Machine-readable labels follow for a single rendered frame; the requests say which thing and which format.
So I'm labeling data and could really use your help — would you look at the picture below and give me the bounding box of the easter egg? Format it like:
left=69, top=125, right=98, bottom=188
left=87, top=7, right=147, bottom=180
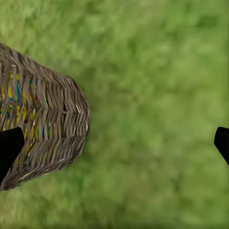
left=8, top=105, right=31, bottom=165
left=8, top=74, right=38, bottom=115
left=18, top=107, right=38, bottom=165

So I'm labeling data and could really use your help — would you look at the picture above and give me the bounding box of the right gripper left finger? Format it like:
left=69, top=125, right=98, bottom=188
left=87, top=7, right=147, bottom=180
left=0, top=126, right=25, bottom=184

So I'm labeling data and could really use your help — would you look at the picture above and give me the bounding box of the wicker basket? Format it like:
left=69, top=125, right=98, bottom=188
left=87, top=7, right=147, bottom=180
left=0, top=42, right=92, bottom=192

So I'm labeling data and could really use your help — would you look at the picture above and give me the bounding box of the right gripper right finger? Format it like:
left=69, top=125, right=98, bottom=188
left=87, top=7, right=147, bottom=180
left=214, top=127, right=229, bottom=164

